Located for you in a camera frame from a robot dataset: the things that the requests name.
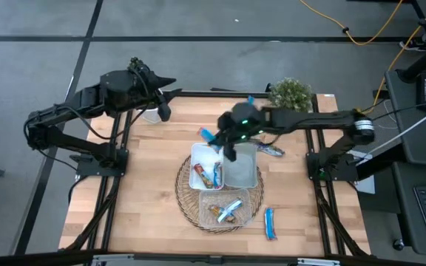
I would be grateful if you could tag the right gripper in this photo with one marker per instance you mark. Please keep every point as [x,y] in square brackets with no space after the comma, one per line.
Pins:
[231,134]

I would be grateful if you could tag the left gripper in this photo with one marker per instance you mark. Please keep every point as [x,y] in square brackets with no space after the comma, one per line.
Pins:
[150,88]

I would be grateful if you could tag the orange green granola bar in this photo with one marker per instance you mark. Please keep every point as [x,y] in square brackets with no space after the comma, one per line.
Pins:
[203,175]

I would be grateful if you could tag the glossy multicolour granola bar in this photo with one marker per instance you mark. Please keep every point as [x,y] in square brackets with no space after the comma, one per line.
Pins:
[272,149]

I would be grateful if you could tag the blue white granola bar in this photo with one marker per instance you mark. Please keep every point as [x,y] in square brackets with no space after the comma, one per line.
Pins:
[232,208]

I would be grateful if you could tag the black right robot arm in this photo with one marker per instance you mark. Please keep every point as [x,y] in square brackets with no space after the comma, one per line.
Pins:
[309,118]

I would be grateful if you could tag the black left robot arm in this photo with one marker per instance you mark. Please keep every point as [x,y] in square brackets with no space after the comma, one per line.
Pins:
[69,109]

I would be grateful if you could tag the white plastic bin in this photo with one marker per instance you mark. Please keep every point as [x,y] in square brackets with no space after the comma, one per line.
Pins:
[205,159]

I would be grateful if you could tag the white hexagonal pot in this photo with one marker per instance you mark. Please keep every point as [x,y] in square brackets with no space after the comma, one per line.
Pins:
[150,115]

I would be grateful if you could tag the clear plastic bin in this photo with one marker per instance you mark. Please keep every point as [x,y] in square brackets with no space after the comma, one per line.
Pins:
[243,173]
[207,197]

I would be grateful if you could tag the round woven mat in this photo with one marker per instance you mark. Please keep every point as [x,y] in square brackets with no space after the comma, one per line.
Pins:
[187,201]

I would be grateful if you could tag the small green potted plant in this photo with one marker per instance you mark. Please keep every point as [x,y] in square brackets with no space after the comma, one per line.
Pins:
[290,94]

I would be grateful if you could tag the white paper sheet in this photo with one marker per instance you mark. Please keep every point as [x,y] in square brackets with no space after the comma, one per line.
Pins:
[366,186]

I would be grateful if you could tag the grey side desk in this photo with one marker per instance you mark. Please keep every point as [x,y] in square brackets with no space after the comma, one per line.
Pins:
[401,92]

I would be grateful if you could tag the dark desk with keyboard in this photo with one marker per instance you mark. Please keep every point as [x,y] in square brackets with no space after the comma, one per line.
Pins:
[405,221]

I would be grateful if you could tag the black caster wheel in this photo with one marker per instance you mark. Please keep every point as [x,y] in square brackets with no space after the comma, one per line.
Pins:
[398,244]

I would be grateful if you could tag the person's shoe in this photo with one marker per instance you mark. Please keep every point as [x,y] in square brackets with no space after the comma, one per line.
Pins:
[414,45]

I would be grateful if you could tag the black stand legs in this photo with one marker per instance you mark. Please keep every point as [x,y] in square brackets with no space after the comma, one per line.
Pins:
[425,59]

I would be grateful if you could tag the black table frame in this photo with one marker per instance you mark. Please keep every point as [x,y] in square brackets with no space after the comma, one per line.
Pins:
[216,94]

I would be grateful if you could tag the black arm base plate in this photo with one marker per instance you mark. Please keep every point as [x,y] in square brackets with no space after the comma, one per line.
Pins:
[314,173]
[87,168]

